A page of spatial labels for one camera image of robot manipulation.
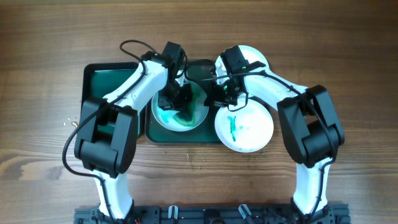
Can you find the white plate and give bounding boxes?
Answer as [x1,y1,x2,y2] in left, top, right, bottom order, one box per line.
[215,98,274,153]
[151,81,209,132]
[215,45,271,87]

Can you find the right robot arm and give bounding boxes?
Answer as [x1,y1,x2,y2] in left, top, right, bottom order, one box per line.
[208,45,345,223]

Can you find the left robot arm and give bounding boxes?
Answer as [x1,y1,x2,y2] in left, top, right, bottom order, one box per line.
[63,42,192,223]

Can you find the dark brown serving tray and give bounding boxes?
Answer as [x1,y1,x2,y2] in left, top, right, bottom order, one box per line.
[144,60,221,144]

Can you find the green yellow scrub sponge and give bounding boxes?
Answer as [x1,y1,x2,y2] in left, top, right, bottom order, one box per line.
[172,84,197,126]

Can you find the right black cable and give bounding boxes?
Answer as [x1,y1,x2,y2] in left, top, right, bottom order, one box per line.
[183,58,338,218]

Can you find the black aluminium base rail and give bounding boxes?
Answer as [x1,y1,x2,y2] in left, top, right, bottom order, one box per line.
[73,203,351,224]

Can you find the black water basin tray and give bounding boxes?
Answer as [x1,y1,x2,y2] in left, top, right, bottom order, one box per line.
[78,62,147,138]

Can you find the black cable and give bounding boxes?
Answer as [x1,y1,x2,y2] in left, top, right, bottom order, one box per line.
[183,58,338,218]
[61,39,156,224]

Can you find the left black cable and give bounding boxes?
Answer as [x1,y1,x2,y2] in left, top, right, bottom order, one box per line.
[61,39,156,224]

